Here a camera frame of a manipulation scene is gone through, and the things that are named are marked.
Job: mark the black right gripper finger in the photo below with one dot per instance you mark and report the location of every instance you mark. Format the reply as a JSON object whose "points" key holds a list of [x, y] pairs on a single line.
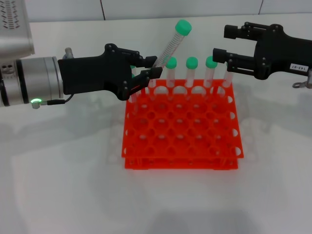
{"points": [[219, 54], [231, 31]]}

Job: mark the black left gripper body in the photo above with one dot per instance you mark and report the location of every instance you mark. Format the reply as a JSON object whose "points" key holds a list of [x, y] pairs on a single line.
{"points": [[92, 73]]}

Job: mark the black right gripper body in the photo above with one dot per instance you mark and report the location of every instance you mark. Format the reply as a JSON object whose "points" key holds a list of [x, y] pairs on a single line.
{"points": [[282, 53]]}

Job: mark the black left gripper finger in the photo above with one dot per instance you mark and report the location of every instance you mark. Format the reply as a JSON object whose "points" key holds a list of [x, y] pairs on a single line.
{"points": [[149, 61], [156, 73]]}

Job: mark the orange plastic test tube rack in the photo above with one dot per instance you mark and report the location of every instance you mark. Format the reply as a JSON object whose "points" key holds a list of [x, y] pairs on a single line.
{"points": [[180, 166]]}

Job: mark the grey metal left gripper plug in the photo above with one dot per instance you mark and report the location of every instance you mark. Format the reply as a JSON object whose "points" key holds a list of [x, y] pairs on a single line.
{"points": [[68, 53]]}

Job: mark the grey metal gripper plug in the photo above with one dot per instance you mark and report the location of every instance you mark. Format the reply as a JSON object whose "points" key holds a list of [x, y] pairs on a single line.
{"points": [[68, 53], [309, 78]]}

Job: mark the grey metal right gripper plug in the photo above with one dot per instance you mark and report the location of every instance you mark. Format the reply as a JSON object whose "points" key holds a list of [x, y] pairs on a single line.
{"points": [[309, 78]]}

